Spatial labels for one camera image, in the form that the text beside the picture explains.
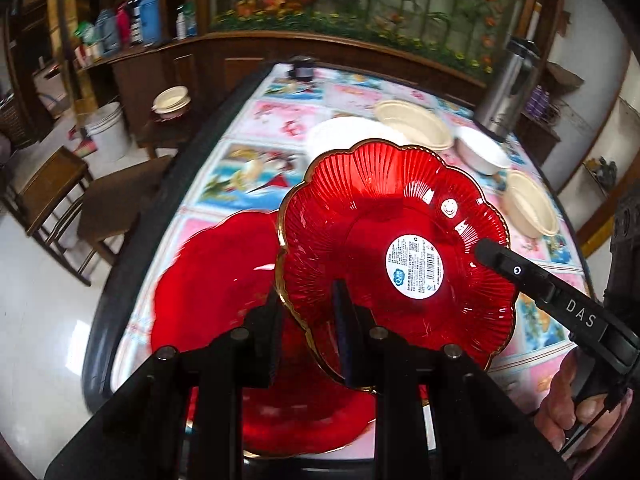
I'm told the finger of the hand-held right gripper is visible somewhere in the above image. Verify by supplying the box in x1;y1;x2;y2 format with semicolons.
474;238;608;341

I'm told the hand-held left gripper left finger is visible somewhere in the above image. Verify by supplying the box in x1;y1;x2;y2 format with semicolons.
45;290;281;480

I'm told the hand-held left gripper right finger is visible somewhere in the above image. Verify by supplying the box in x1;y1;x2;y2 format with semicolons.
332;280;571;480

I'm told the cream disposable bowl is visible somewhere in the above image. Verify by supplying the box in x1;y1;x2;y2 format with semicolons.
502;169;560;239
374;100;455;151

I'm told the white ceramic bowl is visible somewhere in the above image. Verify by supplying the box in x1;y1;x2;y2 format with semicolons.
455;126;512;176

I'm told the red glass plate with label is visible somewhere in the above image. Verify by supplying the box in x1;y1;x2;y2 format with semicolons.
275;138;517;396

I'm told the white plate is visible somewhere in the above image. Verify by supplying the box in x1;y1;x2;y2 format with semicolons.
305;116;416;161

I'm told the person's right hand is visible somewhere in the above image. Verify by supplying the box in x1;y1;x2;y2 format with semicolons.
532;347;636;456

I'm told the pair of shoes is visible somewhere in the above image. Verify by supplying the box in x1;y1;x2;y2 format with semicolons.
582;156;618;191

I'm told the black-rimmed dining table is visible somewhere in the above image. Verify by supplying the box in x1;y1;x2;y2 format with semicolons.
82;60;596;461

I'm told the stainless steel thermos jug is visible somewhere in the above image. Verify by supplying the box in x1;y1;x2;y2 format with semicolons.
473;36;541;142

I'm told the brown square stool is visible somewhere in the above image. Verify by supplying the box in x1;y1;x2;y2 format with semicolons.
75;154;173;266

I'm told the small wooden stool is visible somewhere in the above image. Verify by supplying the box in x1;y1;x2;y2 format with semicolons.
137;115;196;161

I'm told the cream bowl on red lid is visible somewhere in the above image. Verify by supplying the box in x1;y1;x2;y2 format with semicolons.
151;86;192;122

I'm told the white plastic bucket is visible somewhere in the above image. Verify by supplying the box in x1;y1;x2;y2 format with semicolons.
84;101;132;162

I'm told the small black round object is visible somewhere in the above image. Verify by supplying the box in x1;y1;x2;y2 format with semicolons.
286;55;317;82

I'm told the dark wooden cabinet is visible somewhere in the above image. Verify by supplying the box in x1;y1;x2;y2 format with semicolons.
75;30;561;161

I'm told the artificial flower display panel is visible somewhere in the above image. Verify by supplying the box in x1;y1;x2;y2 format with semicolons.
210;0;531;78

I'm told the wicker basket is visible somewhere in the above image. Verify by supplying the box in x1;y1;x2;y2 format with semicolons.
0;95;26;148

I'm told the blue thermos bottle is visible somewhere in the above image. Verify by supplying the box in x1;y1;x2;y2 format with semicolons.
139;0;162;46

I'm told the blue water jug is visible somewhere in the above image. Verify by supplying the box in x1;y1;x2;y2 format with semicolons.
96;9;121;56

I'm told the pink bottle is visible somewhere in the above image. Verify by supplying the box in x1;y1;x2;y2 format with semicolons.
116;6;131;51

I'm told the dark bottle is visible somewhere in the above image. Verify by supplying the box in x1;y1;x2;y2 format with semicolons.
126;0;142;47

